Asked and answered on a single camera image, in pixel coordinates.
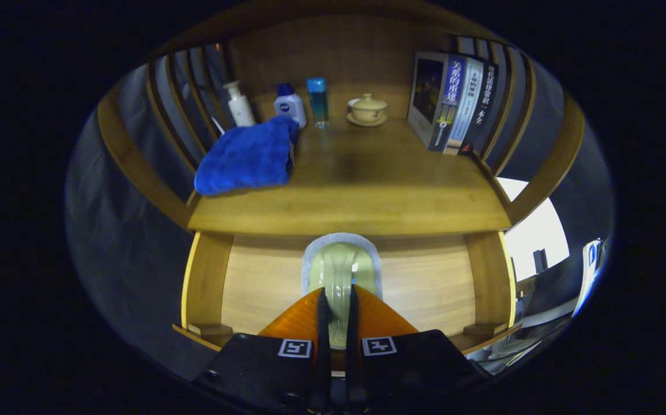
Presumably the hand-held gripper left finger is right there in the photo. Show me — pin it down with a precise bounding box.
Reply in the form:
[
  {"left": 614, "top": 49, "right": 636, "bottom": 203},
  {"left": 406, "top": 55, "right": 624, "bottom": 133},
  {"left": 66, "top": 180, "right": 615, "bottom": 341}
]
[{"left": 191, "top": 286, "right": 332, "bottom": 414}]

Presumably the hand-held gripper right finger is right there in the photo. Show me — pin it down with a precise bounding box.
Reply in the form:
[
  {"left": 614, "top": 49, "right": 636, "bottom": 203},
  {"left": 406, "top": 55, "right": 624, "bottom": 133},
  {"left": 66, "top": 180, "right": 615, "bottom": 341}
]
[{"left": 344, "top": 284, "right": 492, "bottom": 411}]

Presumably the green ceramic ornament grey base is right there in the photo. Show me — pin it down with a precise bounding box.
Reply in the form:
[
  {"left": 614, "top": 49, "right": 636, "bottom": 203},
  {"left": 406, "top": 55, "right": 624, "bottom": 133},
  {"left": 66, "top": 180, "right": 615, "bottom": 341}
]
[{"left": 301, "top": 232, "right": 383, "bottom": 349}]

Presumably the wooden drawer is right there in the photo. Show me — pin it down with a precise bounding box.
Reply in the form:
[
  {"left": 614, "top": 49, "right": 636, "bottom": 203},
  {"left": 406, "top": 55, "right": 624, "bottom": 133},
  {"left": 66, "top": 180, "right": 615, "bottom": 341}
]
[{"left": 172, "top": 231, "right": 522, "bottom": 353}]

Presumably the wooden countertop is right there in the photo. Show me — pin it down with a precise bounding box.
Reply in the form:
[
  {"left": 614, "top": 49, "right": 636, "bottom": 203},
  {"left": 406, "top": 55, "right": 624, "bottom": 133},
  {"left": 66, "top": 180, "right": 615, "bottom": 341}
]
[{"left": 187, "top": 118, "right": 512, "bottom": 237}]

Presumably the wooden cabinet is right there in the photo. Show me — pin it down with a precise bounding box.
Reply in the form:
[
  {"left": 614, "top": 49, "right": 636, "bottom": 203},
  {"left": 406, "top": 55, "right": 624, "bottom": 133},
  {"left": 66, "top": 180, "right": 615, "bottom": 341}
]
[{"left": 96, "top": 3, "right": 586, "bottom": 355}]

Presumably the blue towel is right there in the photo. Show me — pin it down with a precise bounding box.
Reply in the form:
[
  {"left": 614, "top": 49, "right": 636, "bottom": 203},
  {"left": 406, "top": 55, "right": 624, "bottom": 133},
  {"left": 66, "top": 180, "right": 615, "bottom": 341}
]
[{"left": 194, "top": 117, "right": 300, "bottom": 197}]

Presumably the beige lidded tea cup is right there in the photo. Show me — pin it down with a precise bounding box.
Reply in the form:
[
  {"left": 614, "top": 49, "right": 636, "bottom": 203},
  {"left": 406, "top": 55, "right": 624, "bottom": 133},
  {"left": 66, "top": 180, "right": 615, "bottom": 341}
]
[{"left": 347, "top": 93, "right": 388, "bottom": 127}]

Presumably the white bottle blue cap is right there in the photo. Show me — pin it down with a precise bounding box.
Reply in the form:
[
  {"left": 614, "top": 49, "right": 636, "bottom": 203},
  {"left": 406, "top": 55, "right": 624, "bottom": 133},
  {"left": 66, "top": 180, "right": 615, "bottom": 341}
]
[{"left": 274, "top": 83, "right": 307, "bottom": 129}]

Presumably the teal bottle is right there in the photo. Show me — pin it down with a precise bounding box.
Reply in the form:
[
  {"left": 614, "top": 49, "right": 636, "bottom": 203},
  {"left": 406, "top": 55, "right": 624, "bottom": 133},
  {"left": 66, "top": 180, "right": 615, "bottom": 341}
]
[{"left": 306, "top": 77, "right": 329, "bottom": 129}]

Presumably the white pump bottle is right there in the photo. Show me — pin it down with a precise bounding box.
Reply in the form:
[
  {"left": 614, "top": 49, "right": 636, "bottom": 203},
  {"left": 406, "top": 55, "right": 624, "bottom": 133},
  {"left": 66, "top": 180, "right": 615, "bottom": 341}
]
[{"left": 223, "top": 80, "right": 257, "bottom": 127}]

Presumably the dark cover book blue spine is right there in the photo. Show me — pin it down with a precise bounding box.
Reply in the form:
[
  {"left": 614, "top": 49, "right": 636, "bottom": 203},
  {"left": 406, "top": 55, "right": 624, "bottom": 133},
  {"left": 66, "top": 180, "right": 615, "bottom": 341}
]
[{"left": 407, "top": 52, "right": 467, "bottom": 153}]

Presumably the white spine book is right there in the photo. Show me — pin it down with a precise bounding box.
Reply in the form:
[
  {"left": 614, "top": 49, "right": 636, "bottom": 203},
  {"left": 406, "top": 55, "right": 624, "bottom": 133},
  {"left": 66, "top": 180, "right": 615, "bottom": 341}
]
[{"left": 443, "top": 56, "right": 485, "bottom": 156}]

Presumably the black spine book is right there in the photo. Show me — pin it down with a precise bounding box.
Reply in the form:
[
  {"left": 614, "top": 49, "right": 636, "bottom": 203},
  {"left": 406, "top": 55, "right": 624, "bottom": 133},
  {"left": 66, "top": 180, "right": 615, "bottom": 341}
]
[{"left": 458, "top": 62, "right": 499, "bottom": 157}]

